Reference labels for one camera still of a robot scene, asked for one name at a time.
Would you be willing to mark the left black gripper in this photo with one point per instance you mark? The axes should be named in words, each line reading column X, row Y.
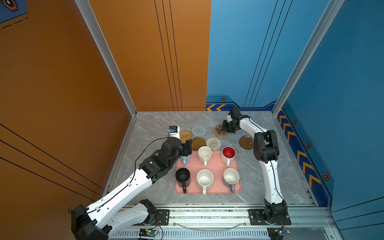
column 186, row 148

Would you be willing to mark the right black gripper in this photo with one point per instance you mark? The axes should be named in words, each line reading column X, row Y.
column 224, row 128

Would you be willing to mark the white mug blue handle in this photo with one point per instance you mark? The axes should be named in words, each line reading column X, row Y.
column 185, row 159

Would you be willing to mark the woven orange round coaster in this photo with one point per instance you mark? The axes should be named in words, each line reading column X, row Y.
column 185, row 135

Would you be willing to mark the paw print brown coaster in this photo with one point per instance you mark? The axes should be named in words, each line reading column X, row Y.
column 218, row 132

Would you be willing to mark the grey round patterned coaster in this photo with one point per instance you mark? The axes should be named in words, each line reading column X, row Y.
column 198, row 131

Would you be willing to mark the dark brown round coaster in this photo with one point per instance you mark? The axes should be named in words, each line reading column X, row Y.
column 246, row 142

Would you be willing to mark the black mug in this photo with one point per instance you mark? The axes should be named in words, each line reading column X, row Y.
column 183, row 178

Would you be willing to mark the white mug purple handle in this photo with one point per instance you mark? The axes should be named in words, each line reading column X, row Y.
column 230, row 178

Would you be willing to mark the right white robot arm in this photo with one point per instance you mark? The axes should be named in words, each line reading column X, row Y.
column 266, row 151

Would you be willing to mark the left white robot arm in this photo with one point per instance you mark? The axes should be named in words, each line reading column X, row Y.
column 105, row 217

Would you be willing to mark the plain brown round coaster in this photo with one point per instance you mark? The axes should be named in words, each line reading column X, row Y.
column 198, row 143

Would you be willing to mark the white patterned round coaster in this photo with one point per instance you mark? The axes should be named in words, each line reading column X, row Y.
column 214, row 144

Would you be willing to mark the cream white mug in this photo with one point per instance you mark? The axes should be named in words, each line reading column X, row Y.
column 205, row 154

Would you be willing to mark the red interior mug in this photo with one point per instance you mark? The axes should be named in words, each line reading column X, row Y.
column 228, row 155

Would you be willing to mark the white mug front centre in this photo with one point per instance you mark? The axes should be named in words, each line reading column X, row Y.
column 205, row 179

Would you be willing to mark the pink rectangular tray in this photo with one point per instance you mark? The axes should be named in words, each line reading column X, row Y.
column 216, row 166

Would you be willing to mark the left green circuit board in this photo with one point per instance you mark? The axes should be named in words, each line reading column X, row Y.
column 148, row 234

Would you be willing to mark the right circuit board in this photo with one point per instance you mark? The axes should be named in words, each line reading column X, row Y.
column 278, row 233

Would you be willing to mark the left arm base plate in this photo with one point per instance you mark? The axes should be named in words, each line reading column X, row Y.
column 161, row 217

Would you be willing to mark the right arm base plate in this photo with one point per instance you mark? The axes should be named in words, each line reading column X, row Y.
column 258, row 217

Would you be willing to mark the left aluminium corner post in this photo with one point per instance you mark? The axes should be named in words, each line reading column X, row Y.
column 101, row 42

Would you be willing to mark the aluminium corner post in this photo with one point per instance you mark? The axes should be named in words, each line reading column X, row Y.
column 318, row 34
column 101, row 42

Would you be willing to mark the aluminium front rail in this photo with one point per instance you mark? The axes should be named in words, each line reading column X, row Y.
column 221, row 217

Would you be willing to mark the right aluminium corner post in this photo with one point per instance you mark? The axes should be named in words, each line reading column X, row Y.
column 318, row 34

